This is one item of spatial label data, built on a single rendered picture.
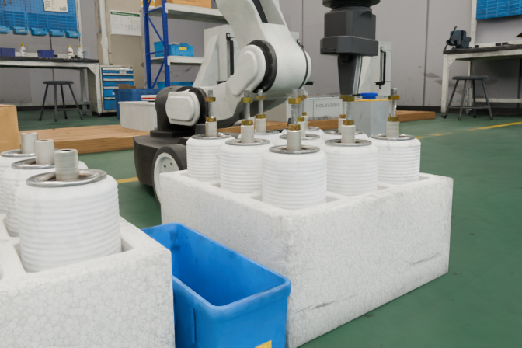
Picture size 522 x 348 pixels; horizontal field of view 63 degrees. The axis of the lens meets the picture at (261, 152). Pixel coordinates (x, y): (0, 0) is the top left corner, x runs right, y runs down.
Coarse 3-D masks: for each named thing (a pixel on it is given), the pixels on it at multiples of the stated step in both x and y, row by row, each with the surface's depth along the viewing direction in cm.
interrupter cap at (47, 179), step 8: (32, 176) 43; (40, 176) 44; (48, 176) 44; (80, 176) 45; (88, 176) 44; (96, 176) 44; (104, 176) 44; (32, 184) 41; (40, 184) 40; (48, 184) 40; (56, 184) 40; (64, 184) 40; (72, 184) 41; (80, 184) 41
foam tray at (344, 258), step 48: (192, 192) 73; (384, 192) 66; (432, 192) 72; (240, 240) 62; (288, 240) 54; (336, 240) 59; (384, 240) 66; (432, 240) 74; (336, 288) 60; (384, 288) 67; (288, 336) 56
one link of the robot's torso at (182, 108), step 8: (168, 96) 150; (176, 96) 144; (184, 96) 140; (192, 96) 137; (168, 104) 149; (176, 104) 144; (184, 104) 140; (192, 104) 137; (168, 112) 149; (176, 112) 144; (184, 112) 140; (192, 112) 137; (176, 120) 147; (184, 120) 142; (192, 120) 139
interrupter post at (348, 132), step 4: (344, 128) 69; (348, 128) 68; (352, 128) 68; (344, 132) 69; (348, 132) 68; (352, 132) 68; (344, 136) 69; (348, 136) 68; (352, 136) 68; (344, 140) 69; (348, 140) 69; (352, 140) 69
